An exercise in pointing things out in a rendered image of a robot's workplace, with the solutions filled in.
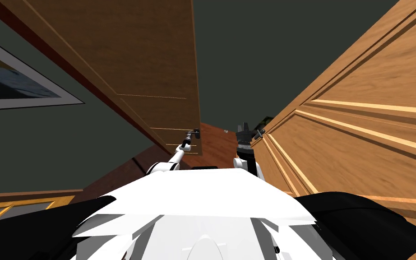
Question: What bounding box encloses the gold framed window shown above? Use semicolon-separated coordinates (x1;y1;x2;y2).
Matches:
0;195;76;250

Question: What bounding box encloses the light wooden panelled door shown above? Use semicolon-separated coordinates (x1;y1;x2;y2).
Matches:
250;0;416;260

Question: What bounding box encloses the brown wooden cupboard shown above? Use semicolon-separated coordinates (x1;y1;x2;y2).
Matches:
22;0;203;157

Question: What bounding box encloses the grey framed wall picture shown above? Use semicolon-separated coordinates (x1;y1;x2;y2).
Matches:
0;32;85;112

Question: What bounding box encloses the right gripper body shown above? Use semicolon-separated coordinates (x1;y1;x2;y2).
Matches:
235;130;256;151

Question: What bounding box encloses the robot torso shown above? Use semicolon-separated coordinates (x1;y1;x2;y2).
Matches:
71;166;333;260

